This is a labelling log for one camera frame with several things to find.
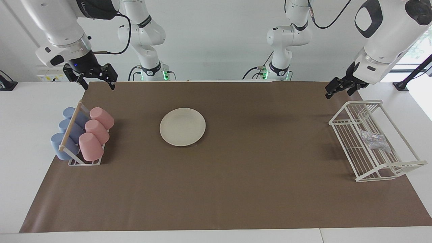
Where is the cream round plate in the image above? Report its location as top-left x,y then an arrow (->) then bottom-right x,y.
160,108 -> 206,147

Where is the blue plastic cup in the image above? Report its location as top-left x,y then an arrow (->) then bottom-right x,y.
51,132 -> 80,161
59,119 -> 85,144
63,107 -> 90,129

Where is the pink plastic cup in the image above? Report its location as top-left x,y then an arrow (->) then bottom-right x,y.
79,132 -> 104,162
85,119 -> 110,145
89,107 -> 115,130

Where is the white cup rack wooden bar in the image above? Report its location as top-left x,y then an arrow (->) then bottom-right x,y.
58,100 -> 110,166

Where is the black angled stand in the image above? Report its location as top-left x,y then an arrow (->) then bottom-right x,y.
393,54 -> 432,91

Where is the bright window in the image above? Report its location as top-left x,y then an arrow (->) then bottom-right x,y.
402,25 -> 432,68

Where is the brown table mat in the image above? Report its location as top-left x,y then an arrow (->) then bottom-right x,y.
19,81 -> 432,233

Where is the cream wall power outlet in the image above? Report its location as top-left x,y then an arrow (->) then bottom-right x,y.
36,67 -> 69,82

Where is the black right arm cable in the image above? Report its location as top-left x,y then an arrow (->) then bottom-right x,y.
90,12 -> 131,55

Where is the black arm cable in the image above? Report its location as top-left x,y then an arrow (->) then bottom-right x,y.
306,0 -> 352,29
90,12 -> 131,55

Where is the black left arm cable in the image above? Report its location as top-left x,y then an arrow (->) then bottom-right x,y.
306,0 -> 352,29

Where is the white wire dish rack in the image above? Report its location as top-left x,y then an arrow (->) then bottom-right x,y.
329,100 -> 428,183

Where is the black left base cable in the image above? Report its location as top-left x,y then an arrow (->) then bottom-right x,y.
242,51 -> 274,80

